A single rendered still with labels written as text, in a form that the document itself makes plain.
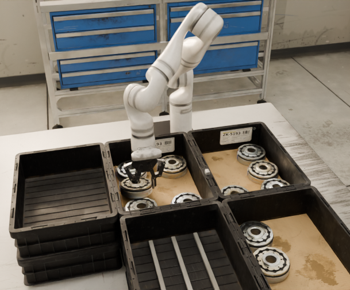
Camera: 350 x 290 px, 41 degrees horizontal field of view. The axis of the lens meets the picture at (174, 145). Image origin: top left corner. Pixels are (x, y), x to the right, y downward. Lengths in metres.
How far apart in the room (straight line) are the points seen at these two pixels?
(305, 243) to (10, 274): 0.90
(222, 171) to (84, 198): 0.49
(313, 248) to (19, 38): 3.35
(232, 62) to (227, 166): 2.05
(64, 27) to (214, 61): 1.14
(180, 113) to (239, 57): 1.85
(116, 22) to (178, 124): 1.56
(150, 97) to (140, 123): 0.09
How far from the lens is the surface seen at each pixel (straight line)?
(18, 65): 4.34
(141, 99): 1.32
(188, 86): 1.84
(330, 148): 3.45
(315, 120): 3.76
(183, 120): 1.89
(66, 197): 1.58
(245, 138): 1.77
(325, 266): 1.38
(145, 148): 1.40
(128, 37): 3.38
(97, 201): 1.55
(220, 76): 3.66
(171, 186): 1.58
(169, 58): 1.38
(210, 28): 1.43
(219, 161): 1.70
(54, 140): 2.14
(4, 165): 2.04
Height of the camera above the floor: 1.81
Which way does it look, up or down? 33 degrees down
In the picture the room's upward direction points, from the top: straight up
